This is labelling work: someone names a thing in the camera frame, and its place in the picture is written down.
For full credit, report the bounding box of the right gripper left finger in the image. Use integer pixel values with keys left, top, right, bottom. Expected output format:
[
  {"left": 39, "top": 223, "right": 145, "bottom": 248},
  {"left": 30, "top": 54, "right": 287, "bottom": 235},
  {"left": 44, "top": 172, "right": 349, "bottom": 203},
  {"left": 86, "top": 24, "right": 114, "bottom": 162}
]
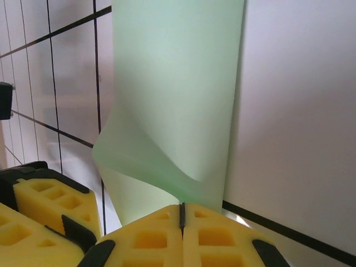
[{"left": 80, "top": 204, "right": 185, "bottom": 267}]

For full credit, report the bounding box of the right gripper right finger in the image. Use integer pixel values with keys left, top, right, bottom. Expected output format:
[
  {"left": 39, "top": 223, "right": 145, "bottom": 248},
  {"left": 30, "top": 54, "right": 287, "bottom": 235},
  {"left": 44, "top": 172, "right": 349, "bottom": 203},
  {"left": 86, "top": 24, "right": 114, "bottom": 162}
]
[{"left": 182, "top": 202, "right": 291, "bottom": 267}]

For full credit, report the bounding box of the light green paper sheet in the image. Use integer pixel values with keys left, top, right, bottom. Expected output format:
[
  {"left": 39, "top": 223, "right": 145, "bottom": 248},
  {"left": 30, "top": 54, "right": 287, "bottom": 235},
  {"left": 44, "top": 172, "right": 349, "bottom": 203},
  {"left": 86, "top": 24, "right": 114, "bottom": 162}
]
[{"left": 93, "top": 0, "right": 247, "bottom": 226}]

